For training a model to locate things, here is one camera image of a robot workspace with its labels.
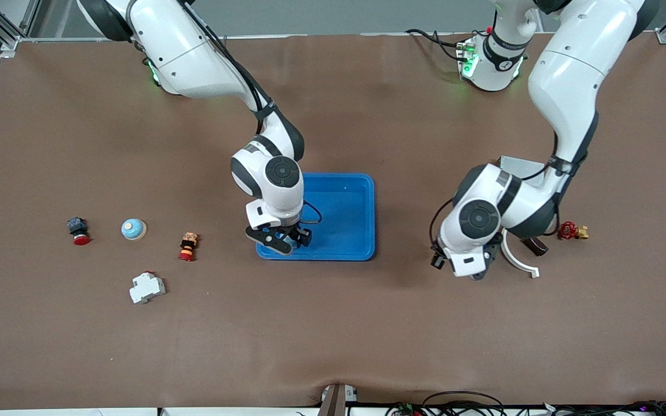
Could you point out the red handwheel brass valve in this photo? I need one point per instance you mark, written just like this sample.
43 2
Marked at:
568 230

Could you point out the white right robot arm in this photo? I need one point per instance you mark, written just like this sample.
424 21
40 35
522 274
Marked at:
182 52

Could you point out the brown table mat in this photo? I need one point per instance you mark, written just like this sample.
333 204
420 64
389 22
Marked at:
333 323

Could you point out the black and red emergency button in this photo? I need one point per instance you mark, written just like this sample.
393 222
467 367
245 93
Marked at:
78 229

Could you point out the white curved plastic bracket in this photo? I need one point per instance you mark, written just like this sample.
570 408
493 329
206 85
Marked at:
518 264

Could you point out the blue plastic tray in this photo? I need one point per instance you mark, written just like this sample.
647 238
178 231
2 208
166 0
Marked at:
344 222

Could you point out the orange and red push button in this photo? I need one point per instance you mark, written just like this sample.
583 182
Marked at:
188 245

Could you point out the metal table edge bracket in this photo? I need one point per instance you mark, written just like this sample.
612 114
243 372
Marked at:
336 401

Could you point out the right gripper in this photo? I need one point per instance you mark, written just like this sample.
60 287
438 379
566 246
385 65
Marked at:
300 235

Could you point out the dark brown glossy capacitor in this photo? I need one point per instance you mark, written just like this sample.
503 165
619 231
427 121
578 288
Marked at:
538 247

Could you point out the white circuit breaker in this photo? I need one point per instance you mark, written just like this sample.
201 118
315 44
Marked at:
147 288

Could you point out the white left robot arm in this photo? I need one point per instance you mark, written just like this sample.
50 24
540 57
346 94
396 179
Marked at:
570 75

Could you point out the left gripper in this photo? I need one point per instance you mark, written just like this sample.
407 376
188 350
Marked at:
438 261

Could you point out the light blue call bell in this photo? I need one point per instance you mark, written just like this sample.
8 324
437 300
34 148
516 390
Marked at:
290 242
133 230

